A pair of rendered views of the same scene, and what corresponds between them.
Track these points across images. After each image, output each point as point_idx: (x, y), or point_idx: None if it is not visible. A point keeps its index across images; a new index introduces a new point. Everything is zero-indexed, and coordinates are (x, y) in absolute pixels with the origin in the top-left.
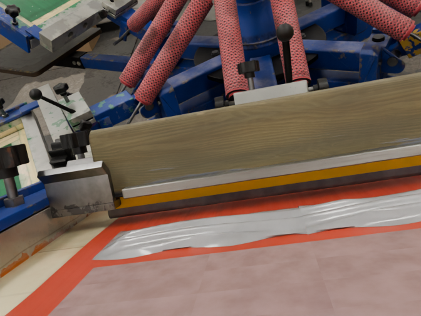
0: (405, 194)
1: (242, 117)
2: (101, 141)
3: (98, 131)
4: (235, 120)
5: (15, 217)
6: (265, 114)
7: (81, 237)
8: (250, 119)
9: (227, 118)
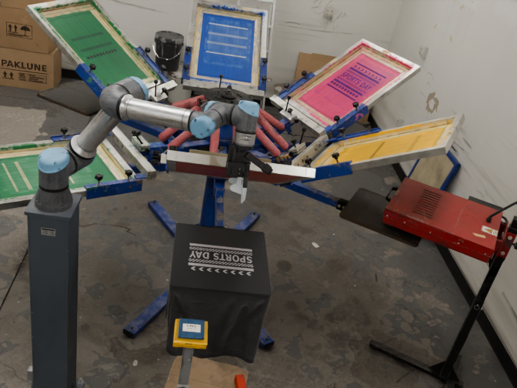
0: None
1: (222, 155)
2: (191, 152)
3: (191, 149)
4: (221, 155)
5: None
6: (227, 156)
7: None
8: (224, 156)
9: (219, 155)
